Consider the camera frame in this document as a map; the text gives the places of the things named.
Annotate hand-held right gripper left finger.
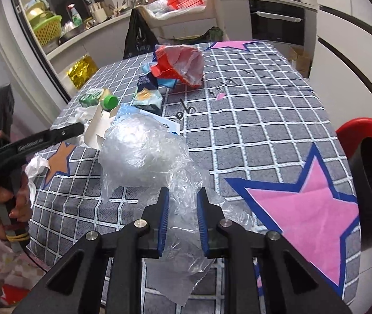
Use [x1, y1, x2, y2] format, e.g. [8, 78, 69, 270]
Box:
[11, 187, 171, 314]

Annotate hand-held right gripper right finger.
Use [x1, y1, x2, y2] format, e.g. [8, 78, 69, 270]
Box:
[196, 186, 353, 314]

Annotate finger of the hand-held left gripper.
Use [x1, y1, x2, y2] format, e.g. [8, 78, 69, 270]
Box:
[43, 122, 85, 145]

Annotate white plastic wrap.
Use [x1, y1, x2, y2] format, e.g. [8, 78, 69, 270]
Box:
[75, 106, 96, 126]

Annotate green carton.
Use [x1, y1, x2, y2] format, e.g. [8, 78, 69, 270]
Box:
[79, 88, 108, 107]

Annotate green bottle cap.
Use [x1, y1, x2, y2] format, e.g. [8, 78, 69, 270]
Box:
[102, 95, 119, 111]

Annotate clear plastic bag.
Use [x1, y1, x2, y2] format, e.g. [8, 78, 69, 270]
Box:
[99, 113, 249, 301]

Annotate teal snack packet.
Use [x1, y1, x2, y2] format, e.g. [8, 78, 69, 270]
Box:
[134, 88, 163, 113]

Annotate dark blue packet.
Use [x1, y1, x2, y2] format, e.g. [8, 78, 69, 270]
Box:
[136, 75, 158, 95]

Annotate light blue packet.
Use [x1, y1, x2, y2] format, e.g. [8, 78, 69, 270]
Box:
[157, 77, 179, 88]

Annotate red white plastic bag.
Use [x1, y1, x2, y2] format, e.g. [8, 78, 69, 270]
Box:
[150, 43, 205, 88]

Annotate gold foil bag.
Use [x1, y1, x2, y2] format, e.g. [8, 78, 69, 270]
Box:
[67, 55, 99, 89]

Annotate steel pot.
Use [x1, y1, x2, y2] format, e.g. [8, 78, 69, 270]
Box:
[58, 23, 86, 44]

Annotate green plastic basket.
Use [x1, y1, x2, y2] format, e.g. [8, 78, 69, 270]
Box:
[30, 15, 63, 46]

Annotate white spray bottle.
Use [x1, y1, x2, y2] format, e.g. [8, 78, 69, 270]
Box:
[67, 4, 83, 27]

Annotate black plastic bag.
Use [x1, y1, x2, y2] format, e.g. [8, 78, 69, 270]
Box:
[123, 7, 159, 60]

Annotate white knife block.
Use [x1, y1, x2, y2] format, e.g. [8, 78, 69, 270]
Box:
[92, 2, 108, 23]

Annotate translucent grey shopping bag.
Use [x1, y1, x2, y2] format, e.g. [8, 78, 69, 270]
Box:
[147, 0, 173, 17]

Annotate dark green cloth bag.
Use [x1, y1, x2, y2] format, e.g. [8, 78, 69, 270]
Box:
[202, 28, 224, 41]

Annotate cardboard box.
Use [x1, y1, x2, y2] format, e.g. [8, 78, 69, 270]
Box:
[287, 46, 313, 78]

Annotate white high chair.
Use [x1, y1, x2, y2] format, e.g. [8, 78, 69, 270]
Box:
[136, 0, 229, 40]

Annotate grey kitchen counter cabinets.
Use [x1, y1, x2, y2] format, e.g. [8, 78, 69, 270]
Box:
[0, 0, 319, 82]

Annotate black built-in oven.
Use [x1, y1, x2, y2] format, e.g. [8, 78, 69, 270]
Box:
[248, 0, 305, 46]

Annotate white refrigerator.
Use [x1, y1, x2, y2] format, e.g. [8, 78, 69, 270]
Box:
[309, 3, 372, 105]

